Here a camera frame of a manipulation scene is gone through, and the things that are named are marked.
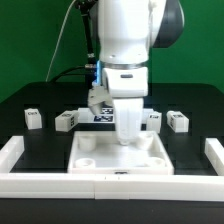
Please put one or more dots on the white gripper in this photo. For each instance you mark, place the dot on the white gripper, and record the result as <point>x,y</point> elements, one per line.
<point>127,89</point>

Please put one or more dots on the white square tabletop tray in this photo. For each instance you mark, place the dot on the white square tabletop tray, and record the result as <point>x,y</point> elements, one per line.
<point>99,152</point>

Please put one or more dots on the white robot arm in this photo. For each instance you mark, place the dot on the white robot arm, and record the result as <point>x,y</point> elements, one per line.
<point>127,30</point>

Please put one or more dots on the white fiducial marker sheet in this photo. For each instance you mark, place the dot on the white fiducial marker sheet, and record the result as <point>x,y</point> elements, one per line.
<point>106,116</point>

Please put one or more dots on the white U-shaped obstacle fence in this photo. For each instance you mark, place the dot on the white U-shaped obstacle fence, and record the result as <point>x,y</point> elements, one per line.
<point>125,187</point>

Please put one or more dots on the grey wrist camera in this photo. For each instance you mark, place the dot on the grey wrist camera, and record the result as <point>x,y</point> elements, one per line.
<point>97,97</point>

